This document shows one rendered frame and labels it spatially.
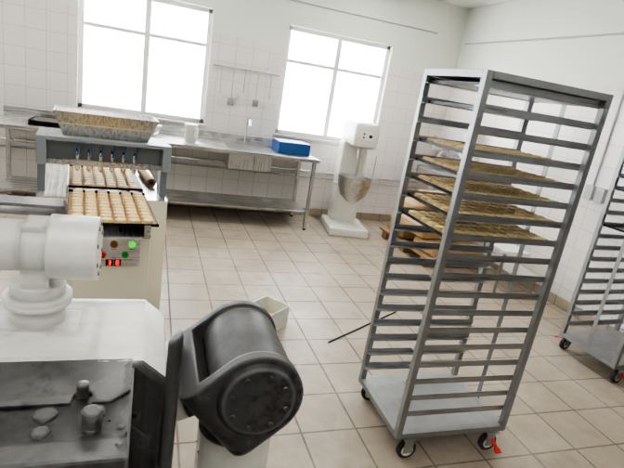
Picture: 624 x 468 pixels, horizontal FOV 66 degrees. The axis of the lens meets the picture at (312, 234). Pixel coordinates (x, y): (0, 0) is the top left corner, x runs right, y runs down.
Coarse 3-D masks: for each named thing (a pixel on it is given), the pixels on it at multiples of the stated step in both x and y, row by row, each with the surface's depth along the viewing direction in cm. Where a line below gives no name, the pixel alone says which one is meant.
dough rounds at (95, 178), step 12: (72, 168) 310; (84, 168) 314; (96, 168) 319; (108, 168) 325; (120, 168) 332; (72, 180) 280; (84, 180) 284; (96, 180) 290; (108, 180) 293; (120, 180) 298; (132, 180) 303
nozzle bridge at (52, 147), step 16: (48, 128) 287; (48, 144) 270; (64, 144) 274; (80, 144) 277; (96, 144) 281; (112, 144) 277; (128, 144) 280; (144, 144) 285; (160, 144) 294; (48, 160) 268; (64, 160) 272; (80, 160) 277; (96, 160) 283; (128, 160) 291; (144, 160) 295; (160, 160) 299; (160, 176) 305; (160, 192) 307
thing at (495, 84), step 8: (480, 80) 185; (496, 88) 188; (504, 88) 189; (512, 88) 190; (520, 88) 191; (528, 88) 192; (536, 96) 194; (544, 96) 195; (552, 96) 196; (560, 96) 197; (568, 96) 199; (576, 104) 201; (584, 104) 202; (592, 104) 203
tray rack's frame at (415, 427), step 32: (576, 96) 216; (608, 96) 201; (576, 192) 213; (480, 288) 273; (512, 288) 250; (544, 288) 226; (384, 384) 267; (416, 384) 272; (448, 384) 277; (480, 384) 268; (512, 384) 242; (384, 416) 240; (416, 416) 244; (448, 416) 248; (480, 416) 253
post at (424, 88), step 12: (420, 96) 227; (420, 108) 227; (408, 156) 234; (408, 168) 235; (408, 180) 237; (396, 204) 242; (396, 216) 242; (384, 264) 250; (384, 288) 254; (372, 312) 260; (372, 324) 259; (360, 372) 270
